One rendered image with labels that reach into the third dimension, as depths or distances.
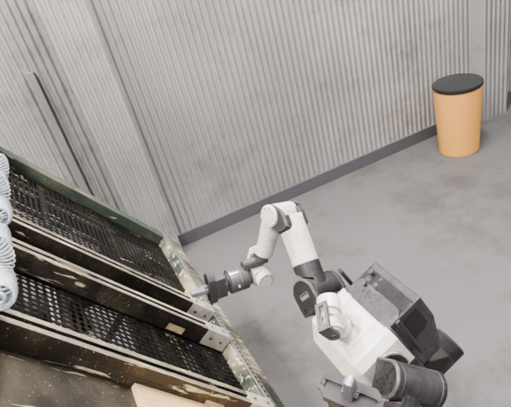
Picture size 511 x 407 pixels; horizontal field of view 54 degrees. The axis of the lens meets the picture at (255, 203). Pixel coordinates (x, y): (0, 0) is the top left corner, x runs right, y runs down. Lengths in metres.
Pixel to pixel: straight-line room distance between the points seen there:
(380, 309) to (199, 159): 2.92
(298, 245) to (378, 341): 0.41
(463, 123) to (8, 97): 3.60
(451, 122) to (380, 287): 3.37
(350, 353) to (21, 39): 3.00
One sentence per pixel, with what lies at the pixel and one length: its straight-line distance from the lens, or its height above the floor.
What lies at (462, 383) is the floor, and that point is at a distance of 3.05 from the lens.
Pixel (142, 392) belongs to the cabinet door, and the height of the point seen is 1.34.
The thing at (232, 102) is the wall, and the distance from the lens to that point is 4.11.
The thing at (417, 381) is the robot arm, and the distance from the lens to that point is 1.35.
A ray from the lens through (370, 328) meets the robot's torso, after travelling 1.45.
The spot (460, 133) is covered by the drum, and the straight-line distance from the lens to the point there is 4.80.
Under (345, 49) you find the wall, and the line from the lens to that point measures 4.49.
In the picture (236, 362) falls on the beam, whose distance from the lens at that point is 2.08.
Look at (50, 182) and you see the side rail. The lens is 2.66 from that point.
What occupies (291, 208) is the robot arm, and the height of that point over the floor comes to 1.51.
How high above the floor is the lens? 2.42
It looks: 31 degrees down
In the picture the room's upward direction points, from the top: 16 degrees counter-clockwise
